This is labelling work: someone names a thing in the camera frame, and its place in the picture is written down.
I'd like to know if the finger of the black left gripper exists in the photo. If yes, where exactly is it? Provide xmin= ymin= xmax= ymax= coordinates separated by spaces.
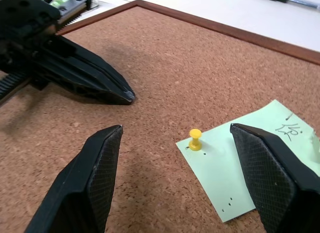
xmin=47 ymin=35 xmax=136 ymax=97
xmin=31 ymin=54 xmax=135 ymax=106

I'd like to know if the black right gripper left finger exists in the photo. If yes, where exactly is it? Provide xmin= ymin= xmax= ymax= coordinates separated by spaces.
xmin=24 ymin=124 xmax=124 ymax=233

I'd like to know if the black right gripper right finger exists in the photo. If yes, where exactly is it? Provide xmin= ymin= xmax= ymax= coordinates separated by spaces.
xmin=229 ymin=122 xmax=320 ymax=233

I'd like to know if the green paper note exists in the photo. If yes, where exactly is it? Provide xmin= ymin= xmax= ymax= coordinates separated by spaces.
xmin=175 ymin=99 xmax=320 ymax=223

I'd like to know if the wood-framed cork board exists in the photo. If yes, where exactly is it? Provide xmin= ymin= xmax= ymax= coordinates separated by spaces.
xmin=0 ymin=0 xmax=320 ymax=233

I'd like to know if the yellow pushpin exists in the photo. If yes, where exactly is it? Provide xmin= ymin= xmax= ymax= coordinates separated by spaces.
xmin=188 ymin=128 xmax=203 ymax=152

